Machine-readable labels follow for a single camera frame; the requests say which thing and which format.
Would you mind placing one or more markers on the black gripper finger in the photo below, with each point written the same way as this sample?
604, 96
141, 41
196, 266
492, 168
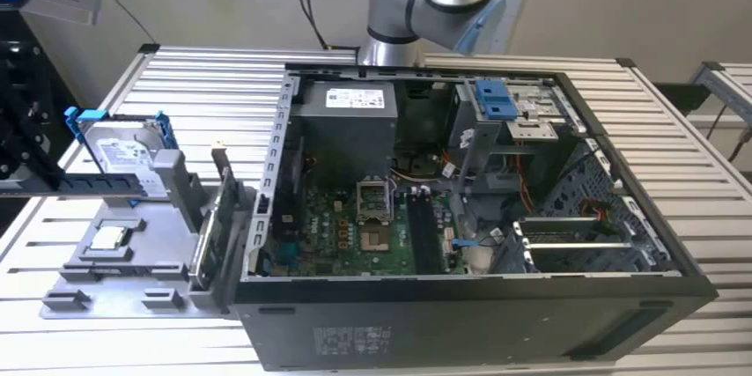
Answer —
41, 151

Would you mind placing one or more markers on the RAM stick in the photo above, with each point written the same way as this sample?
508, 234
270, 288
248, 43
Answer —
100, 184
134, 267

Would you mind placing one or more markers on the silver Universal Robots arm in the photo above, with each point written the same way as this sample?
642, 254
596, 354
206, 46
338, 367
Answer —
398, 10

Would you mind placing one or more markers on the black RAM slot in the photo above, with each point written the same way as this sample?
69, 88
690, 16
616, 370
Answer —
414, 235
433, 235
428, 235
421, 235

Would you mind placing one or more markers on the silver hard disk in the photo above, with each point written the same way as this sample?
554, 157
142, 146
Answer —
120, 149

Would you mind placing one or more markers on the blue disk carrier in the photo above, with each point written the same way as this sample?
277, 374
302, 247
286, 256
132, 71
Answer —
165, 129

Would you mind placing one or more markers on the silver CPU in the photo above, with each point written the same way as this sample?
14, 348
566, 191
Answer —
110, 236

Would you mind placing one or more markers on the black table corner cap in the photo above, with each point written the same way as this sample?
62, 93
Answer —
624, 62
149, 47

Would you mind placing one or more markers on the grey parts rack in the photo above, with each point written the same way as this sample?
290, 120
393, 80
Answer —
152, 239

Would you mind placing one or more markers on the graphics card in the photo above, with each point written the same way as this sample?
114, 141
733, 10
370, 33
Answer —
214, 226

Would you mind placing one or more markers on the grey power supply unit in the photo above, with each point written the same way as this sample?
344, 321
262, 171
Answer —
346, 138

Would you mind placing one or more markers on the CPU socket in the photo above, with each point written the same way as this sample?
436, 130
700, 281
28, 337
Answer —
376, 239

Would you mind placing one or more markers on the green motherboard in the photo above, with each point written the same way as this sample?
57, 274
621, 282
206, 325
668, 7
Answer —
388, 263

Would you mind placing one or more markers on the blue drive bay latch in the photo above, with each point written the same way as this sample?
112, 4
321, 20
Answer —
493, 94

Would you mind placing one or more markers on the black PC case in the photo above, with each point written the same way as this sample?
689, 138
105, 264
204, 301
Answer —
469, 327

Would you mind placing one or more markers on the metal drive cage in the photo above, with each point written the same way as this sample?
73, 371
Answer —
530, 129

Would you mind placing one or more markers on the silver expansion slot cover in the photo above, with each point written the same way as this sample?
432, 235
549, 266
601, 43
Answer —
581, 245
557, 220

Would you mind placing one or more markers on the metal slat side table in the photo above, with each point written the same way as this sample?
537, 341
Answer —
728, 81

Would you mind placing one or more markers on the black frame stand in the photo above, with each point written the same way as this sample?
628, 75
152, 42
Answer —
61, 90

